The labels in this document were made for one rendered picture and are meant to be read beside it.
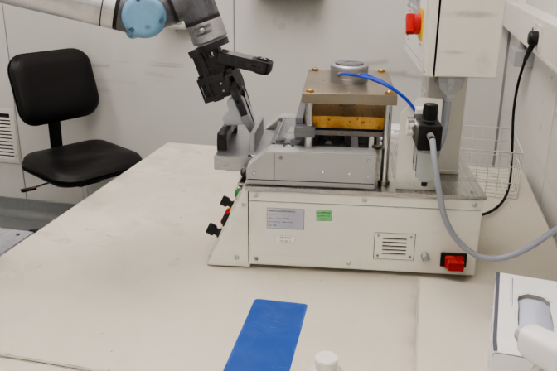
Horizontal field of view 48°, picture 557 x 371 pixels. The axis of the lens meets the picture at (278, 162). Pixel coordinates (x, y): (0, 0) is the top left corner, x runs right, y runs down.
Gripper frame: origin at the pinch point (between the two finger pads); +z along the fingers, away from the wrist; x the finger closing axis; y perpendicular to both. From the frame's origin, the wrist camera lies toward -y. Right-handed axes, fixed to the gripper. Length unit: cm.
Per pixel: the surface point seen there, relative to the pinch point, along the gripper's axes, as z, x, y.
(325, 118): 0.6, 10.1, -16.4
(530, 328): 8, 80, -35
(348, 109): 1.8, 4.2, -20.9
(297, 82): 17, -153, 7
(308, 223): 18.3, 16.8, -7.4
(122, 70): -14, -164, 88
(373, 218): 21.0, 16.8, -19.7
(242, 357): 25, 46, 4
